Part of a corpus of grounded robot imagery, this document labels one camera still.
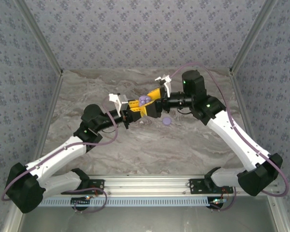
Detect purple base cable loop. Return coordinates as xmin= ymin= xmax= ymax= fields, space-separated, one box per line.
xmin=73 ymin=187 xmax=109 ymax=214
xmin=210 ymin=186 xmax=237 ymax=212

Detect aluminium side rail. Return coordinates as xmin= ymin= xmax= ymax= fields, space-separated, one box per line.
xmin=28 ymin=71 xmax=65 ymax=178
xmin=229 ymin=70 xmax=268 ymax=176

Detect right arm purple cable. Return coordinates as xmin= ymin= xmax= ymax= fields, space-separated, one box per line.
xmin=170 ymin=62 xmax=290 ymax=197

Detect long aluminium frame rail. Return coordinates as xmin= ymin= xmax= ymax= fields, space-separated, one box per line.
xmin=16 ymin=174 xmax=280 ymax=197

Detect slotted white cable duct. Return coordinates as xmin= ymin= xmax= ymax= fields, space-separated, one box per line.
xmin=38 ymin=197 xmax=210 ymax=207

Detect aluminium corner post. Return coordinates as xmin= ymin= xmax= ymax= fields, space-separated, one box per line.
xmin=229 ymin=0 xmax=279 ymax=73
xmin=14 ymin=0 xmax=64 ymax=74

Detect small controller board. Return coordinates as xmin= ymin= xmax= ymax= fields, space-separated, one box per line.
xmin=71 ymin=196 xmax=91 ymax=206
xmin=209 ymin=198 xmax=227 ymax=209

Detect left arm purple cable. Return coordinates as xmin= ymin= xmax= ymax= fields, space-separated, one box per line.
xmin=1 ymin=101 xmax=119 ymax=201

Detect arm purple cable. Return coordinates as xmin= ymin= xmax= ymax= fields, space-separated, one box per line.
xmin=170 ymin=62 xmax=290 ymax=197
xmin=1 ymin=101 xmax=119 ymax=201

